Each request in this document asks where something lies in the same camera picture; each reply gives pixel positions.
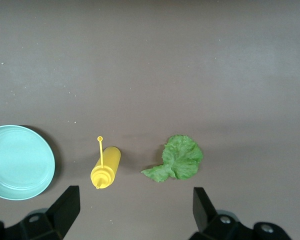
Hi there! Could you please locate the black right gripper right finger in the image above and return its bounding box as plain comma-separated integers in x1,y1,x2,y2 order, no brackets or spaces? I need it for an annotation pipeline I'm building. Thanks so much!
188,187,295,240

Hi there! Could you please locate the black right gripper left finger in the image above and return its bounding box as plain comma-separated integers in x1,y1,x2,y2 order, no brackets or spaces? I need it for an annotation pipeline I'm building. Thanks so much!
0,185,81,240

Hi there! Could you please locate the green lettuce leaf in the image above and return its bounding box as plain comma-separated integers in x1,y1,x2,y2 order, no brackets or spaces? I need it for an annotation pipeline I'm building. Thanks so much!
140,134,204,183

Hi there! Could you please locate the yellow squeeze bottle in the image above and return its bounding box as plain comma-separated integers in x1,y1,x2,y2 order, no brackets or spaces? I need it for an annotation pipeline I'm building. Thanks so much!
90,135,122,190

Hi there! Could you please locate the mint green plate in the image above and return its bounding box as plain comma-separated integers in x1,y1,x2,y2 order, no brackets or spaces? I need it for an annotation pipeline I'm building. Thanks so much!
0,124,56,201

